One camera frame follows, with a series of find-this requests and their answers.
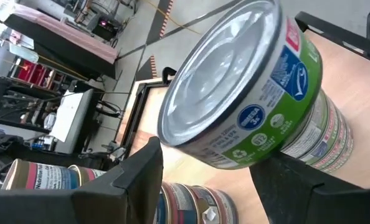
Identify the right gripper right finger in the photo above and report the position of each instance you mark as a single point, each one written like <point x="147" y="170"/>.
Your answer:
<point x="312" y="205"/>

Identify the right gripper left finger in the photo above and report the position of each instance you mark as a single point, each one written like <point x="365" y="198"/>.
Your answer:
<point x="79" y="207"/>

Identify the dark grey desk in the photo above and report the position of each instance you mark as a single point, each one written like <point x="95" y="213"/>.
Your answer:
<point x="73" y="118"/>

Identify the red storage bins rack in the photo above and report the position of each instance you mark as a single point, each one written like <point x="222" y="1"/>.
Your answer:
<point x="35" y="73"/>

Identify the black mat orange striped edge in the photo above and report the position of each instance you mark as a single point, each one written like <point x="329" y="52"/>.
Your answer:
<point x="146" y="70"/>
<point x="158" y="21"/>

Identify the table with pink cloth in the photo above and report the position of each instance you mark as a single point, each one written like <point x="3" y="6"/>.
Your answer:
<point x="63" y="43"/>

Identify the black device purple light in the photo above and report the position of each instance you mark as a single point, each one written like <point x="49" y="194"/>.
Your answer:
<point x="105" y="28"/>

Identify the black aluminium table frame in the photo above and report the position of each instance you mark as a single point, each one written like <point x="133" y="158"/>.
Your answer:
<point x="138" y="102"/>

